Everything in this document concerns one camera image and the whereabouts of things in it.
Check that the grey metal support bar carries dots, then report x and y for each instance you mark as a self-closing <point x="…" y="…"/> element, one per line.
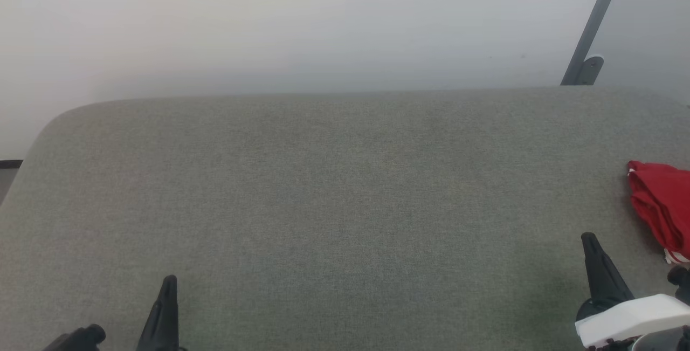
<point x="593" y="27"/>

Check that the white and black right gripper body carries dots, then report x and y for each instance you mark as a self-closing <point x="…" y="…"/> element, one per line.
<point x="630" y="318"/>

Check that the grey fabric sofa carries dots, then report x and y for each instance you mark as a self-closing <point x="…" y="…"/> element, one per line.
<point x="323" y="205"/>

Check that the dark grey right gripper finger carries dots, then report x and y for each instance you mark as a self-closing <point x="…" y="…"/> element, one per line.
<point x="681" y="281"/>
<point x="604" y="275"/>

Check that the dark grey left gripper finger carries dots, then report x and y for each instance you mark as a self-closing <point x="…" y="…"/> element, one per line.
<point x="81" y="338"/>
<point x="161" y="318"/>

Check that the red and white basketball jersey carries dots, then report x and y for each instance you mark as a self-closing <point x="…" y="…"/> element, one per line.
<point x="663" y="205"/>

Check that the black skirting strip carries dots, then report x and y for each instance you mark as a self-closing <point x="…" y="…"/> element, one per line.
<point x="9" y="164"/>

